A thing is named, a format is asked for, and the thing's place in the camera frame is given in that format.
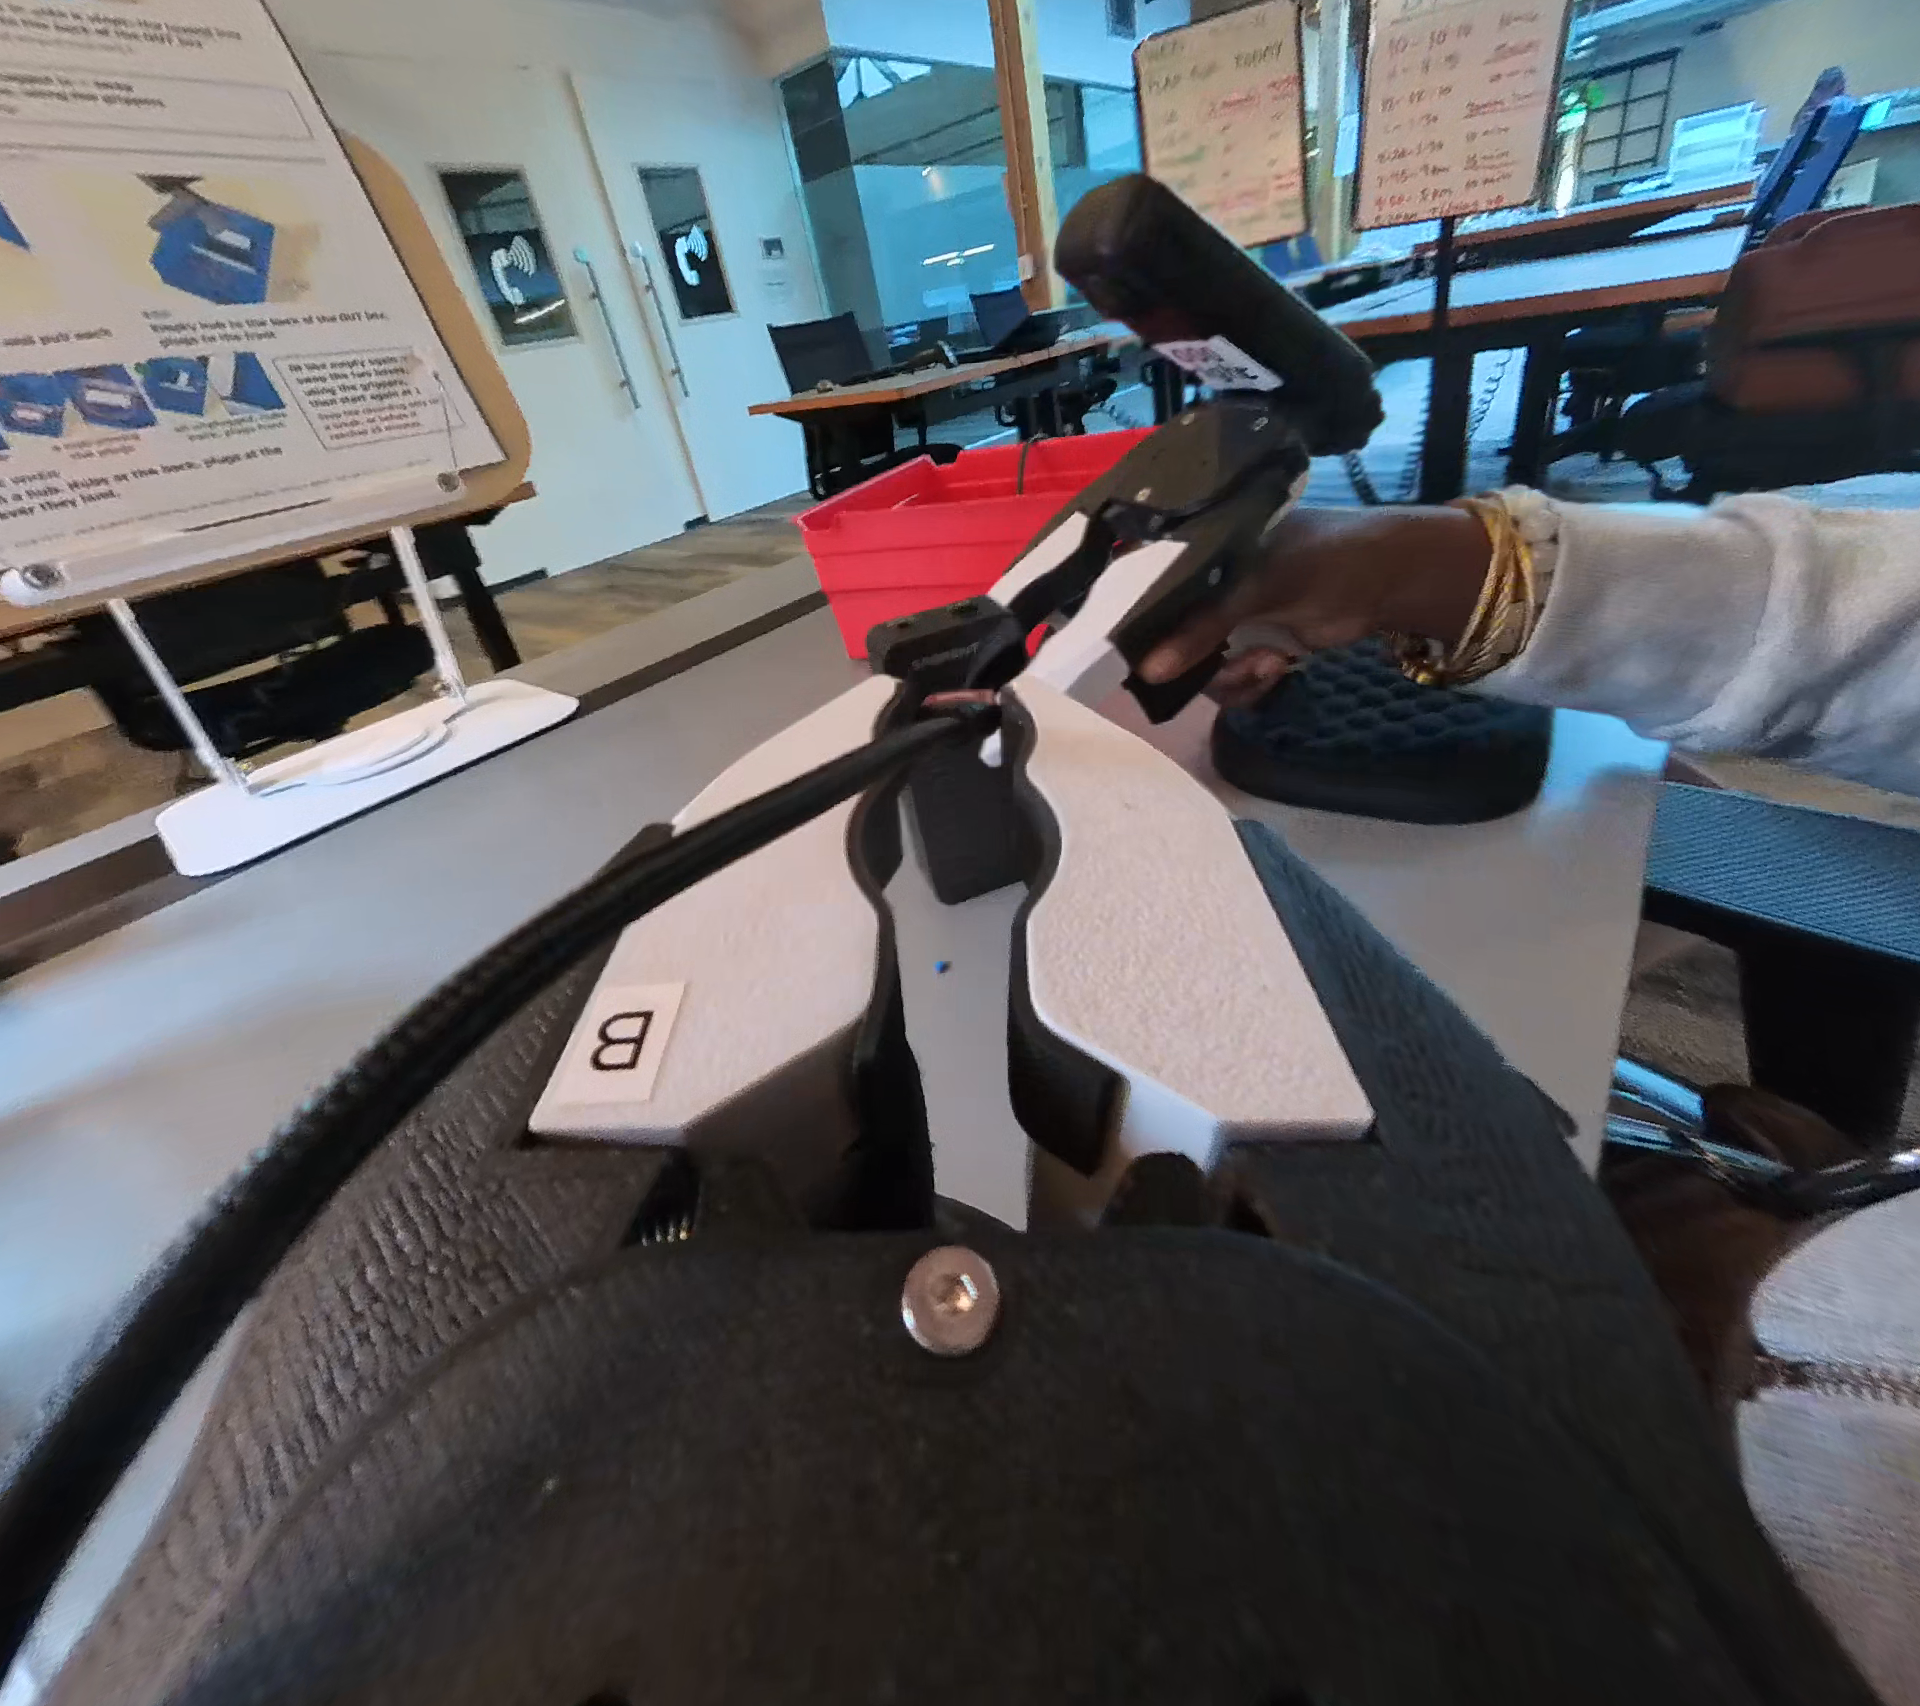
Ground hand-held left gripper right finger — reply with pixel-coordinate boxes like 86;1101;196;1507
989;682;1377;1176

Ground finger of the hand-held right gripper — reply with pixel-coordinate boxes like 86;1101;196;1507
1032;538;1206;715
989;515;1115;639

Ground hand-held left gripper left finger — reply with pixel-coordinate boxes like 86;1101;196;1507
528;678;924;1161

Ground red plastic bin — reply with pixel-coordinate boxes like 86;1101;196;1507
793;429;1163;663

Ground black braided usb cable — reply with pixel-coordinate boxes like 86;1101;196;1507
0;708;1000;1574

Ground black usb hub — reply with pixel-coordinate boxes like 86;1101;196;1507
866;597;1040;909

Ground person's right forearm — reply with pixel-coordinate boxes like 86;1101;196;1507
1439;472;1920;796

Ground person's right hand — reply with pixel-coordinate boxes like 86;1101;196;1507
1136;503;1467;708

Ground handwritten whiteboard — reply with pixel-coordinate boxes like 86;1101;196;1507
1131;0;1309;254
1350;0;1589;235

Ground black honeycomb wrist rest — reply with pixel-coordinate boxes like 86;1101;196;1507
1212;639;1553;826

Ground long wooden edged desk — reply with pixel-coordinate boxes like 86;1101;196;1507
1320;183;1757;501

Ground wooden pillar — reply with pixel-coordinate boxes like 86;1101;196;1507
972;0;1059;314

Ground black office chair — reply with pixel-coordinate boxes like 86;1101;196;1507
767;314;876;386

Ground white board stand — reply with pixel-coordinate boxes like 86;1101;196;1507
95;520;582;881

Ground phone icon door window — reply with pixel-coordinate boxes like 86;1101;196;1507
437;164;582;350
635;164;739;325

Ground grey office chair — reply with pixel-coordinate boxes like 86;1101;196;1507
1641;782;1920;1147

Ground brown leather chair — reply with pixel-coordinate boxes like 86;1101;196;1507
1551;206;1920;501

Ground instruction board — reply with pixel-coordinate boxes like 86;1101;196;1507
0;0;533;609

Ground gold bracelets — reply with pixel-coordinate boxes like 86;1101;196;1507
1385;491;1562;693

